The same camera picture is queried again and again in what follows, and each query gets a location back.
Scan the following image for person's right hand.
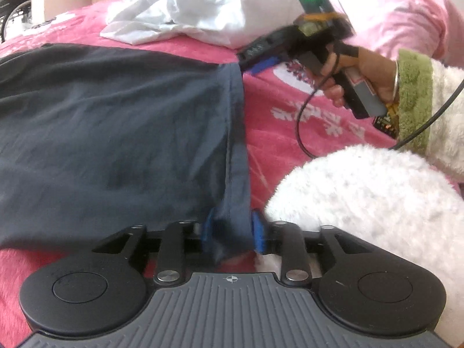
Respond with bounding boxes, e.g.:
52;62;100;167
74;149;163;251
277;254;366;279
321;45;398;107

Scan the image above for white fluffy robe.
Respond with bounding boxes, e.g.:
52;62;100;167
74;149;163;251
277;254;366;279
264;144;464;348

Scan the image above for black cable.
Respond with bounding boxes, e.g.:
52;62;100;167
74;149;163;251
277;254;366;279
295;52;464;160

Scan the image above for pink floral blanket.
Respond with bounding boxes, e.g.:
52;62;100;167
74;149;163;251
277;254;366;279
0;0;464;348

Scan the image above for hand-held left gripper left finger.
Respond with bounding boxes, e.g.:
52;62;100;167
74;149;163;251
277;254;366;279
92;206;219;286

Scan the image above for white shirt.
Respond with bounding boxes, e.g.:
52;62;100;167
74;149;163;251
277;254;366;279
99;0;301;49

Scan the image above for black wheelchair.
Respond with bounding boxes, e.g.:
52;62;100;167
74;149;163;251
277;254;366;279
0;0;35;42

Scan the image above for dark grey pants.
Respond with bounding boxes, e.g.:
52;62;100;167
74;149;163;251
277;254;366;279
0;43;254;265

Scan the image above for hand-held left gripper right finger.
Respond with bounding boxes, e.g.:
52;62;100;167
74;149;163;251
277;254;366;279
250;208;376;288

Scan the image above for gold bangle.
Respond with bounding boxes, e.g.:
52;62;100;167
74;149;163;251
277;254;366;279
392;61;400;104

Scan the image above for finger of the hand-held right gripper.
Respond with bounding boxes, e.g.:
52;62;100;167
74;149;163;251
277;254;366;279
237;41;289;76

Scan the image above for light pink quilt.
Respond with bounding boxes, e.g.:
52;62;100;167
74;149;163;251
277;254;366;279
261;0;464;69

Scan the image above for person's right forearm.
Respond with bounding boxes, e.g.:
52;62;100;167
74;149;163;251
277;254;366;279
393;49;464;182

